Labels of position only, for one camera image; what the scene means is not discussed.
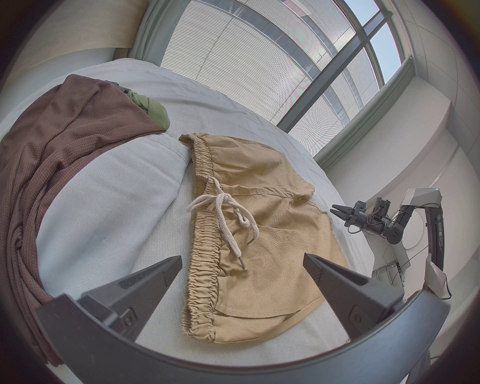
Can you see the brown garment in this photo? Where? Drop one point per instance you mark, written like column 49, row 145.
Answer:
column 67, row 131

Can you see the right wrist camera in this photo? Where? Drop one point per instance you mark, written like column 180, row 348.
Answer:
column 360, row 205

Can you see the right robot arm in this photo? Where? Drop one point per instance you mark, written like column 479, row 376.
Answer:
column 420, row 197

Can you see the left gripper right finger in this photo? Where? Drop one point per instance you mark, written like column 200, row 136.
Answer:
column 352, row 300

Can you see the window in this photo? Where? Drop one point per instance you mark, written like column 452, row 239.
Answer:
column 262, row 56

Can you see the green garment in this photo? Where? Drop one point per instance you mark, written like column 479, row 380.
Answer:
column 153, row 112

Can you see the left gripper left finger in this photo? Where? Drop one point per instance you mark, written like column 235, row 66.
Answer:
column 127, row 300

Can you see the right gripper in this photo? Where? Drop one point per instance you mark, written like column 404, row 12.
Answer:
column 355, row 218

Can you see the grey-green curtain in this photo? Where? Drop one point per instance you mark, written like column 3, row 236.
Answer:
column 157, row 30

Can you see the black garment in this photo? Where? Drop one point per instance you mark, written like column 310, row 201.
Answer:
column 122, row 88

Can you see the pale grey garment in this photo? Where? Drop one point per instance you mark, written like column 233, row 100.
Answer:
column 112, row 195

